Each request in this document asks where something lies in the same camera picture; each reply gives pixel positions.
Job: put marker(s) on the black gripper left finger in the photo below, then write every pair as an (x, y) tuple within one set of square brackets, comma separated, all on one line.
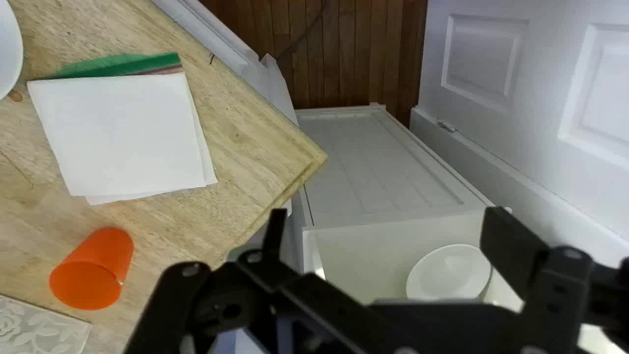
[(196, 308)]

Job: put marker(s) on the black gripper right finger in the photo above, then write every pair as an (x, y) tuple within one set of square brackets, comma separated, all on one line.
[(556, 288)]

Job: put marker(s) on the white bowl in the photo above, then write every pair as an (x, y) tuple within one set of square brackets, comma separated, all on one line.
[(8, 46), (448, 272)]

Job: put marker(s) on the orange plastic cup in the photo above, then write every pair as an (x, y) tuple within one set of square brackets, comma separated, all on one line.
[(90, 272)]

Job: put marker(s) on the grey patterned tile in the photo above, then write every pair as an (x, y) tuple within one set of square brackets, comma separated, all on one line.
[(35, 327)]

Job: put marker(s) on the white paper stack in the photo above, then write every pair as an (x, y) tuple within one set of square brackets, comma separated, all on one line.
[(120, 135)]

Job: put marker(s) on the white panelled door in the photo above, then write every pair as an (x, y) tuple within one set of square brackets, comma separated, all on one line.
[(542, 91)]

